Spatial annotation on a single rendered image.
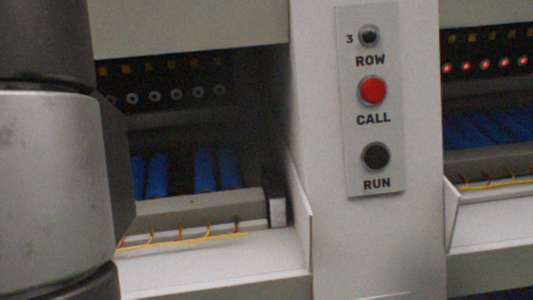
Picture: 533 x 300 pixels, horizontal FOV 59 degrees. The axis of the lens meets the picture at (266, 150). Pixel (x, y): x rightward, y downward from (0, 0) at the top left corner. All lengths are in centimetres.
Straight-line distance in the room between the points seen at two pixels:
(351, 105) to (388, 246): 10
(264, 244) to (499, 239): 17
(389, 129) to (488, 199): 13
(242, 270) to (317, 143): 10
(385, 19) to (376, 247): 15
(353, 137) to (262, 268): 11
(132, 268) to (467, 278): 24
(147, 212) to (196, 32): 14
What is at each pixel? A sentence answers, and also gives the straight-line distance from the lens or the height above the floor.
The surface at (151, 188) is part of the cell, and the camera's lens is 39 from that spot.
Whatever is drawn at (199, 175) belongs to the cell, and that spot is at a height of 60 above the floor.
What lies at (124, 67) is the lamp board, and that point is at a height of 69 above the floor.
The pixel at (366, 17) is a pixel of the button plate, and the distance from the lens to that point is 31.
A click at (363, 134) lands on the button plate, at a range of 31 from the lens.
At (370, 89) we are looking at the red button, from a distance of 30.
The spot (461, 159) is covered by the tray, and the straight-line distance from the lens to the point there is 42.
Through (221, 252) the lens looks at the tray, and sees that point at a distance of 35.
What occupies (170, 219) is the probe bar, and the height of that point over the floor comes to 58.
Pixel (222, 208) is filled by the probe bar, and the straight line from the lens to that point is 35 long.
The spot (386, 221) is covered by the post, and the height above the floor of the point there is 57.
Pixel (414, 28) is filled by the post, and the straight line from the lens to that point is 32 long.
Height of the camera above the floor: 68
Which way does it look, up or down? 10 degrees down
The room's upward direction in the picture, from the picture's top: 5 degrees counter-clockwise
